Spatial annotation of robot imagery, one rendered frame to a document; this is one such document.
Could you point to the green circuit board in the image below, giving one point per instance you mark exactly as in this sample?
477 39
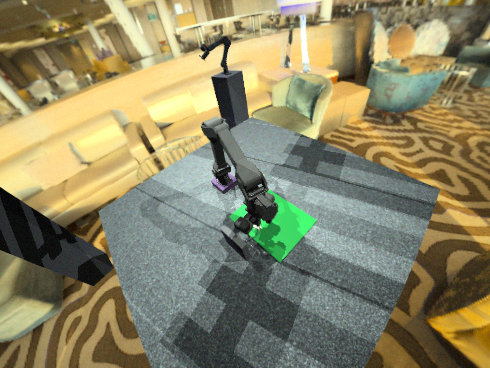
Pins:
285 231

